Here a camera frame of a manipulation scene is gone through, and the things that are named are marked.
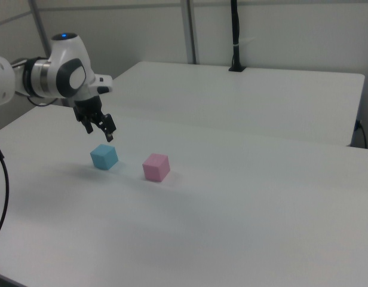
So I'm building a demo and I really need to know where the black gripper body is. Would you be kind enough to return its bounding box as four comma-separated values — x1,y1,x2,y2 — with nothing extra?
72,94,105,124

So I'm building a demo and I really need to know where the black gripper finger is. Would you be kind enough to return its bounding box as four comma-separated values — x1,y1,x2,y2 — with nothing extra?
99,113,116,143
81,117,94,135

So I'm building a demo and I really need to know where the blue cube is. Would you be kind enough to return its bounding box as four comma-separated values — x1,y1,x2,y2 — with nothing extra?
90,143,119,171

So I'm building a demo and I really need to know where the pink cube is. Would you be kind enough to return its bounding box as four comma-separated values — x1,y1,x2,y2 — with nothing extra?
142,153,171,182

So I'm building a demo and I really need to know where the black pole with clamp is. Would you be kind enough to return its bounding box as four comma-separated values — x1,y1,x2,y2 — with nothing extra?
228,0,247,73

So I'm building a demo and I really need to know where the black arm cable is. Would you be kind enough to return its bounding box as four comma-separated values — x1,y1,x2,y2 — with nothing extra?
26,94,59,108

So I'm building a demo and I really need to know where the grey slanted partition post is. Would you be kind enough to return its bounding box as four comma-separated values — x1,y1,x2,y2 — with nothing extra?
27,0,54,58

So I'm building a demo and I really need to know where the thin dark red-black cable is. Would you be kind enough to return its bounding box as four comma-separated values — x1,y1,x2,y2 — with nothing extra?
0,135,10,245

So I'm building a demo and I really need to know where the grey vertical partition post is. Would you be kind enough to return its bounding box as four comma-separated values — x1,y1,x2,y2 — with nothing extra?
180,0,200,65

